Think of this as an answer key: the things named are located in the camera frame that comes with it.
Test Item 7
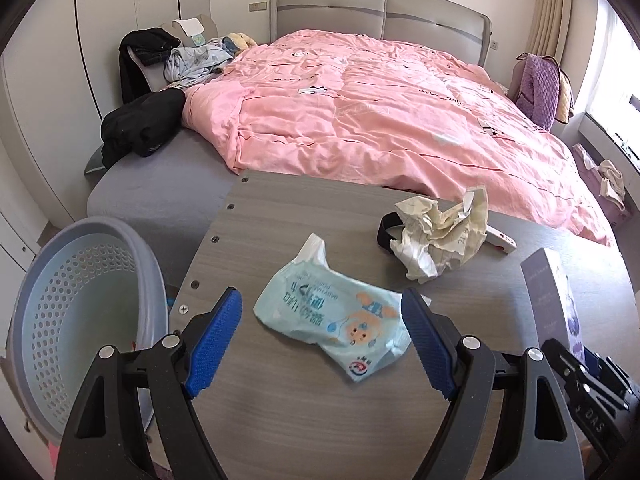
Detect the grey perforated trash basket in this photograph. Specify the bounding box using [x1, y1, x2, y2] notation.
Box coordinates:
[8, 217, 169, 445]

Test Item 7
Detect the white wardrobe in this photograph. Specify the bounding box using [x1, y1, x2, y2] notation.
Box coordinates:
[0, 0, 212, 231]

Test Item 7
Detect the black clothes pile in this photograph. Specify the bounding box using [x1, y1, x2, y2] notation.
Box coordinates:
[101, 89, 186, 168]

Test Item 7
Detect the light blue clothes pile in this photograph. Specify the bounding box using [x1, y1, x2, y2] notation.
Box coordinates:
[164, 44, 233, 84]

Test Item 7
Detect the grey upholstered headboard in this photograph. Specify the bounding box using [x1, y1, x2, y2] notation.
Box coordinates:
[269, 0, 491, 66]

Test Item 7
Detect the black strap band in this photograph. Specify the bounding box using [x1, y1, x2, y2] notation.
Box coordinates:
[376, 212, 405, 254]

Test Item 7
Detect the purple knitted bag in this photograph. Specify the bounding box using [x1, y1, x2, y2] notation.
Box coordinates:
[508, 52, 574, 131]

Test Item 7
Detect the small white red box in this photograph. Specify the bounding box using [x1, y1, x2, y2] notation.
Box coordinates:
[485, 226, 518, 254]

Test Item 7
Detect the light blue wipes packet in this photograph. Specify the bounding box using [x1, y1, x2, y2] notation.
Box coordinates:
[254, 234, 411, 382]

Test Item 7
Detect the yellow plush toy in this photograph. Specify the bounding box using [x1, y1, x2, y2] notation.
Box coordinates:
[221, 32, 257, 56]

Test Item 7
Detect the beige curtain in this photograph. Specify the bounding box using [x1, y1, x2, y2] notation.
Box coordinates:
[525, 0, 573, 63]

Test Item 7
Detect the black garment on chair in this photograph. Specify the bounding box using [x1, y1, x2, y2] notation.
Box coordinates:
[118, 27, 180, 104]

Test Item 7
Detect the grey bed mattress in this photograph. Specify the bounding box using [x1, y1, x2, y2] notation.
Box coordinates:
[87, 129, 238, 287]

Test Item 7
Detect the purple cartoon carton box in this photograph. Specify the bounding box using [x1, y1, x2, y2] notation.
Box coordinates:
[521, 248, 586, 364]

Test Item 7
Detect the cream paper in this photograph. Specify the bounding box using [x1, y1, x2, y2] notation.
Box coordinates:
[390, 186, 489, 284]

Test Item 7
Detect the pink duvet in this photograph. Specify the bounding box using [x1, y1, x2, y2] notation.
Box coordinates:
[182, 29, 615, 246]

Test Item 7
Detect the grey bedside chair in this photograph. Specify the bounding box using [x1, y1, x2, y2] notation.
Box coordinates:
[127, 14, 222, 94]

